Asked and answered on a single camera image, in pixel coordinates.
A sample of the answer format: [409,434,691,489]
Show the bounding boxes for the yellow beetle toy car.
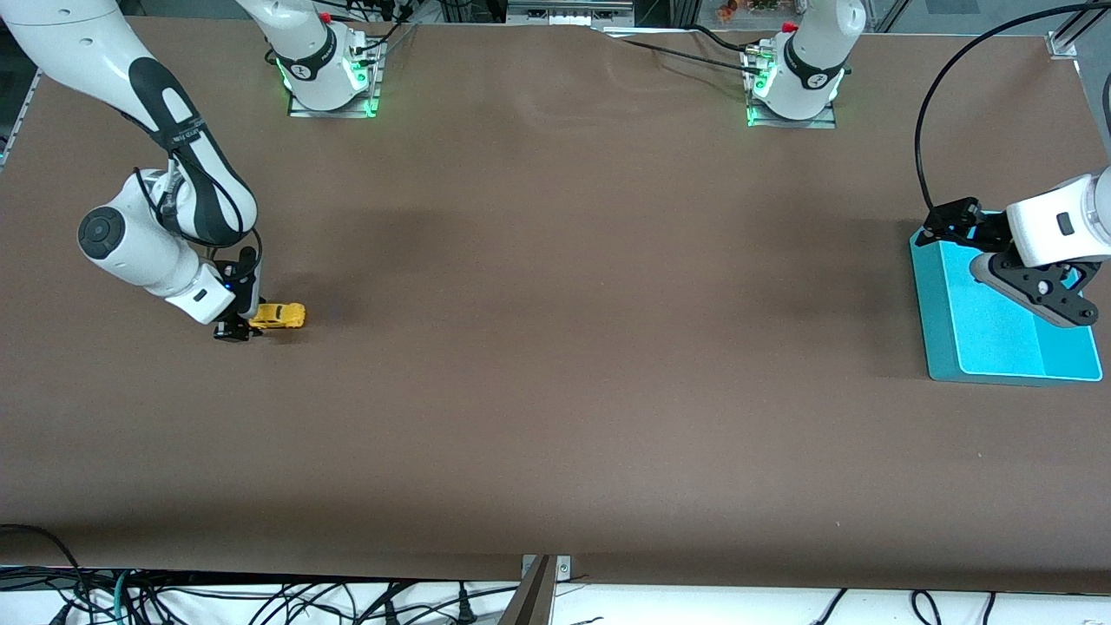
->
[249,301,307,332]

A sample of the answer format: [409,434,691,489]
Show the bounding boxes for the turquoise storage box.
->
[909,213,1104,385]

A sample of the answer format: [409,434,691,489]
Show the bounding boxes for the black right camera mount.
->
[212,247,262,324]

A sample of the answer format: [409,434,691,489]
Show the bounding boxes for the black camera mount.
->
[212,247,262,324]
[989,252,1102,330]

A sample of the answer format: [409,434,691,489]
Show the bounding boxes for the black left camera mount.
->
[989,252,1102,330]

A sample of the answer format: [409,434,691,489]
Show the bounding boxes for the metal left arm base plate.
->
[746,97,839,130]

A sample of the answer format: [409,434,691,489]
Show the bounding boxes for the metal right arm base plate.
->
[286,39,384,119]

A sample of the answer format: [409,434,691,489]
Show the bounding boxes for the metal table edge rail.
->
[0,68,43,168]

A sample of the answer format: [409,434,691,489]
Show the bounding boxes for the thick black floor cable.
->
[0,523,92,625]

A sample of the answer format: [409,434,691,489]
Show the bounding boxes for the black floor cable tangle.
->
[130,573,522,625]

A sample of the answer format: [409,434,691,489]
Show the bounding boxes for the black cable on table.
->
[599,29,758,70]
[690,23,760,55]

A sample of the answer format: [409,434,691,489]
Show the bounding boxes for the black base cable bundle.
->
[340,0,419,58]

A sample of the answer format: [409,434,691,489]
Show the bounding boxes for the gray metal post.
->
[496,556,557,625]

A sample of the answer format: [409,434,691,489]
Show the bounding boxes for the small metal edge bracket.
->
[520,555,573,582]

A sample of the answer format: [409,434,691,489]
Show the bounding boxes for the aluminium frame profile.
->
[506,0,637,27]

